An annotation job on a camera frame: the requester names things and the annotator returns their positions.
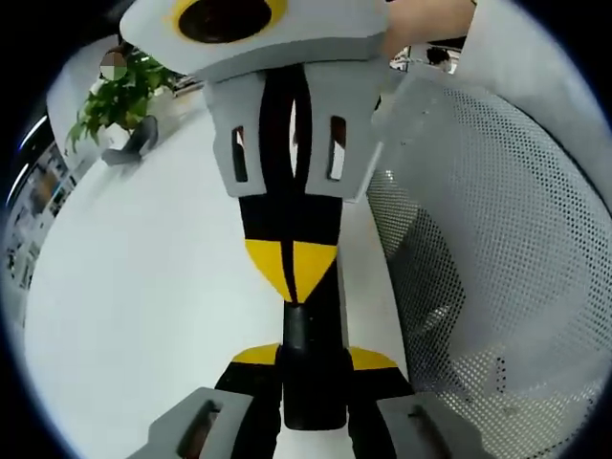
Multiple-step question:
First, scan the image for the black remote control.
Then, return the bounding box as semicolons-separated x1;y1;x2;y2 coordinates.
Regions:
280;205;348;430

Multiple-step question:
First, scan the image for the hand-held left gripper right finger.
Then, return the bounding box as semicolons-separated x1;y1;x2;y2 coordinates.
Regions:
342;347;485;459

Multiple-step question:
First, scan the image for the small grey object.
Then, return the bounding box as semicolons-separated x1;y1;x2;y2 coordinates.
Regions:
100;115;161;166

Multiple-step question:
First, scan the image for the green potted plant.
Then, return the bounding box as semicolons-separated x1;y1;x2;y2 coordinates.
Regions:
64;42;182;155

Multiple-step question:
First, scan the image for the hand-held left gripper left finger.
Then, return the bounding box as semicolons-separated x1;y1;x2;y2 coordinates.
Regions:
126;342;287;459

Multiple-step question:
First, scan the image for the person's right hand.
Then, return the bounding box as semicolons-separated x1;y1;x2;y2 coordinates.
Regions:
381;0;475;62

